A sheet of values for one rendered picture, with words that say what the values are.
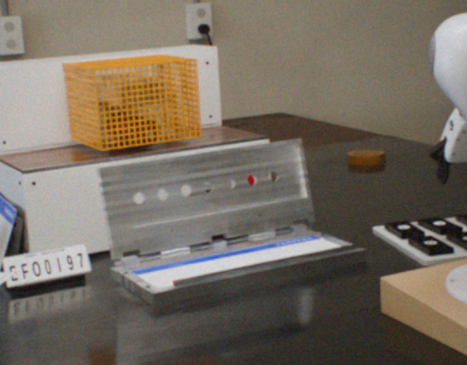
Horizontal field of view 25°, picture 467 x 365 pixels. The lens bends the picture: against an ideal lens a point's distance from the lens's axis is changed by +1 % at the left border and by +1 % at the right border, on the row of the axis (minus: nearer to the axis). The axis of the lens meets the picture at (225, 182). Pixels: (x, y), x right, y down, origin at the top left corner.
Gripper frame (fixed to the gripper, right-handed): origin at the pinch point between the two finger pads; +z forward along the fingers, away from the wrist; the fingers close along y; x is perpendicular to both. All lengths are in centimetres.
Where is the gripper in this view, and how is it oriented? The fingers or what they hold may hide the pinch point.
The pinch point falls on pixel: (459, 172)
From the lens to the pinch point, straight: 206.8
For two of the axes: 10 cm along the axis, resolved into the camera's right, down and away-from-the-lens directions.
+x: -2.2, -6.9, 6.9
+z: -0.8, 7.2, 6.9
